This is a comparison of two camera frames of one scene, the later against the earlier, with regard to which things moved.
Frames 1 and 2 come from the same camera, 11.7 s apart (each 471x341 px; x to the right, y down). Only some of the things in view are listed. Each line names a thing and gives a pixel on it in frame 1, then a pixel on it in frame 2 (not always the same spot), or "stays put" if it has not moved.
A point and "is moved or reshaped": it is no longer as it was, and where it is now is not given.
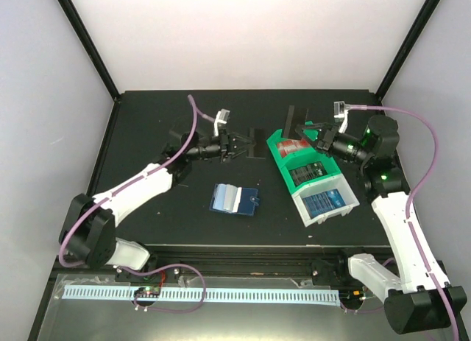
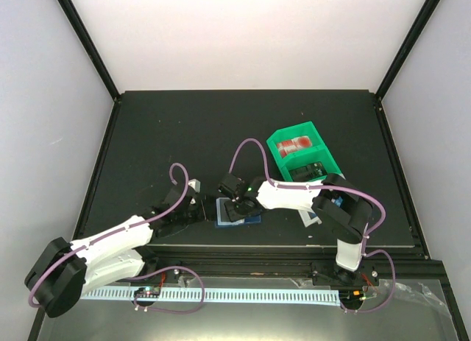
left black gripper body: [225, 147] → [196, 216]
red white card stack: [288, 146] stays put
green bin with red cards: [287, 150] stays put
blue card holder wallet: [238, 200] is moved or reshaped
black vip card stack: [302, 174] stays put
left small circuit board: [148, 292] stays put
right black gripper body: [329, 138] → [238, 212]
